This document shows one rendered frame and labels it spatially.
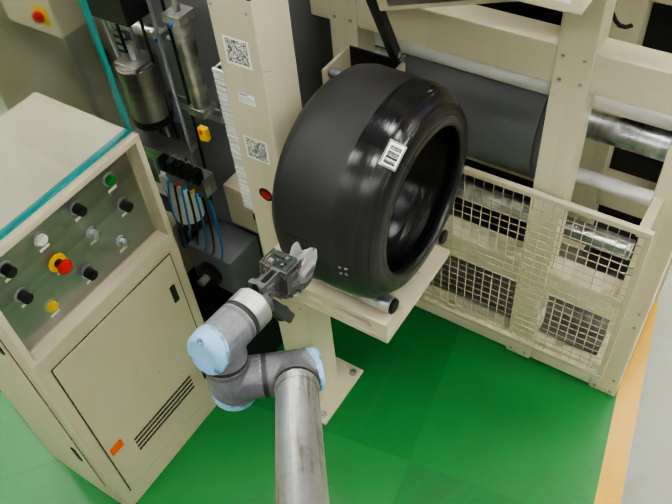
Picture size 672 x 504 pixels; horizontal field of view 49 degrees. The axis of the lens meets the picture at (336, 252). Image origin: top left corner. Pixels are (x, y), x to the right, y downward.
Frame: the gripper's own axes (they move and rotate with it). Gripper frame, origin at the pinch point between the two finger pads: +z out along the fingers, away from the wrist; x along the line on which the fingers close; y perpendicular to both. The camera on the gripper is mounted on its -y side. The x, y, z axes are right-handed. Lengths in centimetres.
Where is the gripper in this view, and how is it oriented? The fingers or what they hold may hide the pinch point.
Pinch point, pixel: (311, 254)
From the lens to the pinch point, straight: 164.9
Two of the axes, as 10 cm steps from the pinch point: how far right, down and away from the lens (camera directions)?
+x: -8.4, -3.6, 4.1
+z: 5.5, -5.7, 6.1
